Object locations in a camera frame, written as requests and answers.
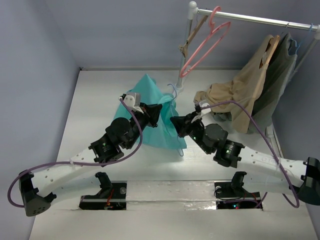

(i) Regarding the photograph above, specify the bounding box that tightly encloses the blue hanger under grey shirt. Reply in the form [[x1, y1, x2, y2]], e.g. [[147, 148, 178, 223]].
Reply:
[[288, 23, 314, 56]]

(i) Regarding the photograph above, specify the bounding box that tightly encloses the blue plastic hanger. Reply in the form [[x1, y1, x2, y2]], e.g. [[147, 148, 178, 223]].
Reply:
[[167, 83, 184, 157]]

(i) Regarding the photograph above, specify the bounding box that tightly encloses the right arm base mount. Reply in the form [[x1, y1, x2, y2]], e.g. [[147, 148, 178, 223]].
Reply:
[[213, 171, 263, 210]]

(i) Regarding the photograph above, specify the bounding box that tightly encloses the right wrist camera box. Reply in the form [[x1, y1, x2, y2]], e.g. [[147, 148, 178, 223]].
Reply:
[[194, 100, 211, 121]]

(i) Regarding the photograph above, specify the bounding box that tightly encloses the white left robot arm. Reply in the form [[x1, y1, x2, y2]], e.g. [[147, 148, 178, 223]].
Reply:
[[18, 100, 163, 217]]

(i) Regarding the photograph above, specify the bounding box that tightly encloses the grey t shirt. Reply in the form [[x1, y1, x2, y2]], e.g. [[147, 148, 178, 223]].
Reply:
[[251, 33, 298, 130]]

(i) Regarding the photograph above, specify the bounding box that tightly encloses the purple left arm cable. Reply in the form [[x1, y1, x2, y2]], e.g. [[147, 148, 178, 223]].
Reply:
[[7, 97, 144, 209]]

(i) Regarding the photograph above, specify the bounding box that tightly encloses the beige t shirt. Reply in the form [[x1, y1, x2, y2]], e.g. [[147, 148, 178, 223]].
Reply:
[[193, 34, 277, 135]]

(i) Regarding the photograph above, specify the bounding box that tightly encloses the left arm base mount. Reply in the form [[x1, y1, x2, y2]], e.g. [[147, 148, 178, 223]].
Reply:
[[79, 172, 127, 211]]

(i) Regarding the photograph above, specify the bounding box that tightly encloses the teal t shirt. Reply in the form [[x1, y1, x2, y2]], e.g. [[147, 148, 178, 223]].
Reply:
[[113, 73, 188, 151]]

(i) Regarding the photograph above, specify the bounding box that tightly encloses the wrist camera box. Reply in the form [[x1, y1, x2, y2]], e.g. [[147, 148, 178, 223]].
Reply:
[[119, 91, 143, 113], [194, 100, 211, 121]]

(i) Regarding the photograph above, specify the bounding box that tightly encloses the wooden clip hanger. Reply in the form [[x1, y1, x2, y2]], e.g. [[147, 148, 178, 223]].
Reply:
[[178, 15, 208, 58]]

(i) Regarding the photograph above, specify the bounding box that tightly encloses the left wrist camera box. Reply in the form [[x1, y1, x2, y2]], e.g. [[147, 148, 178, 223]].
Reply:
[[119, 91, 143, 113]]

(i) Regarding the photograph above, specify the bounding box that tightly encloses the pink plastic hanger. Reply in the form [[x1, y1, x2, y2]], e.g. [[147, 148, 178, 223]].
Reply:
[[179, 5, 231, 79]]

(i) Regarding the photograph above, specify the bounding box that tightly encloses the metal clothes rack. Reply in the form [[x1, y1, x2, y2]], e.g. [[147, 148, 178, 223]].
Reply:
[[172, 0, 320, 138]]

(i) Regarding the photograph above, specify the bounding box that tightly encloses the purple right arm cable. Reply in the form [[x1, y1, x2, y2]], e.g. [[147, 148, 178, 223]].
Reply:
[[196, 100, 300, 209]]

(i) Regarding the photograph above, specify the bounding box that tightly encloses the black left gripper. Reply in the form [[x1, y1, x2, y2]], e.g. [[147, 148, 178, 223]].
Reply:
[[125, 103, 162, 150]]

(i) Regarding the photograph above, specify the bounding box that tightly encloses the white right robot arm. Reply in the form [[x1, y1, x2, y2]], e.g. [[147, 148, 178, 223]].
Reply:
[[170, 112, 320, 206]]

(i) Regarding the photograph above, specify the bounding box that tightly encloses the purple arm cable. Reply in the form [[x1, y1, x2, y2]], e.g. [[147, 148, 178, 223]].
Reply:
[[196, 100, 300, 209], [7, 97, 144, 209]]

